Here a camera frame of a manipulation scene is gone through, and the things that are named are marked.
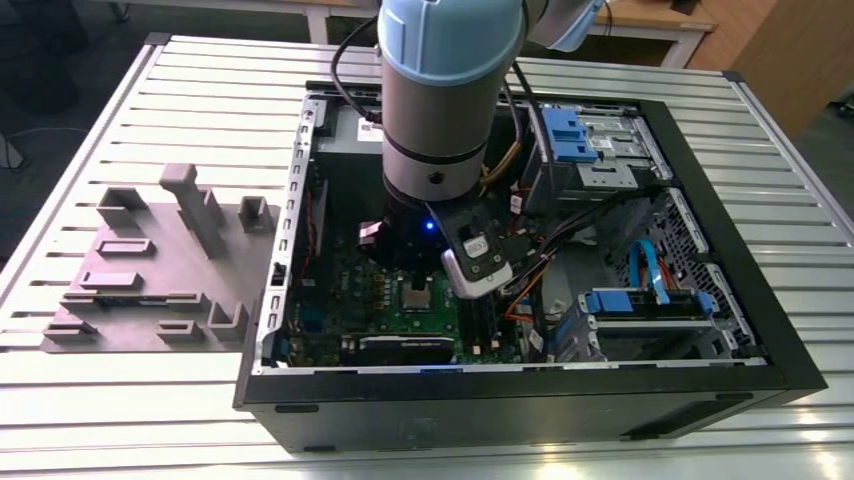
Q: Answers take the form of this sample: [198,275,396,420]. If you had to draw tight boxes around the grey power supply unit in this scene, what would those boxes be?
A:
[312,105,390,237]

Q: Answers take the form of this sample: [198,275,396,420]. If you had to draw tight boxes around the green motherboard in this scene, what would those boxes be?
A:
[284,234,530,369]

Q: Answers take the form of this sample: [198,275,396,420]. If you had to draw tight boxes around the CPU socket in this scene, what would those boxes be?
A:
[396,277,441,317]

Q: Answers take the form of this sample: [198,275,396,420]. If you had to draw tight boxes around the black PC case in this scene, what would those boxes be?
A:
[230,78,830,456]

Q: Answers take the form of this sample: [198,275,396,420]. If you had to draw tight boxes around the wooden desk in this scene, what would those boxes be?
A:
[303,0,721,69]

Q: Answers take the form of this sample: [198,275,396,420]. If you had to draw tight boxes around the wooden cabinet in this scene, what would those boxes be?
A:
[730,0,854,142]

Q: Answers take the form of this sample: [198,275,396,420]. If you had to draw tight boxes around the grey parts rack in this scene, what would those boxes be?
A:
[39,162,283,356]

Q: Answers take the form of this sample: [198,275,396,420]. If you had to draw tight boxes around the empty blue disk carrier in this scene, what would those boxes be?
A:
[541,106,601,165]

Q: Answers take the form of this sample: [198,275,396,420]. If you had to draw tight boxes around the black RAM slot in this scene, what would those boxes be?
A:
[459,298,483,354]
[481,294,503,350]

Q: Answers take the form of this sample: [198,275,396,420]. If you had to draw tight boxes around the metal disk bay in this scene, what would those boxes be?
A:
[571,285,763,362]

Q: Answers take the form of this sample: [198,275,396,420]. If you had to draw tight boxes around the silver CPU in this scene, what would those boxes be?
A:
[399,278,437,311]

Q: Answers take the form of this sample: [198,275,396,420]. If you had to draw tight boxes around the white and black webcam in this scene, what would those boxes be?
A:
[426,199,515,301]

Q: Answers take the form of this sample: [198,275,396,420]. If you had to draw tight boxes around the RAM stick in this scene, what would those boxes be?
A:
[91,294,176,308]

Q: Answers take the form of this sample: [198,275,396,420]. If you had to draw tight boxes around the small grey wrist camera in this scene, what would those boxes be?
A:
[356,219,387,250]

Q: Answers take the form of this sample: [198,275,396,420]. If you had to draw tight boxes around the metal drive cage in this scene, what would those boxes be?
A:
[518,103,674,215]

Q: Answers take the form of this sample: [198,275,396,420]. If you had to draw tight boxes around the orange wire bundle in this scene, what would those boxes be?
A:
[501,284,537,326]

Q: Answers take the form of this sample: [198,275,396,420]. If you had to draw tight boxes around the blue wire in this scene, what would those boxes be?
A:
[626,238,670,306]

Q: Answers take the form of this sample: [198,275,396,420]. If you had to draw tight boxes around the hard disk in blue carrier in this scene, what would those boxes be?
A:
[585,289,714,322]

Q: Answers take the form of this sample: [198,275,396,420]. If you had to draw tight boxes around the black graphics card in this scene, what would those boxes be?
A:
[338,332,457,367]

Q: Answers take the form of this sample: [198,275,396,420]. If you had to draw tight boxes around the black camera cable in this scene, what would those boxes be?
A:
[331,17,388,131]

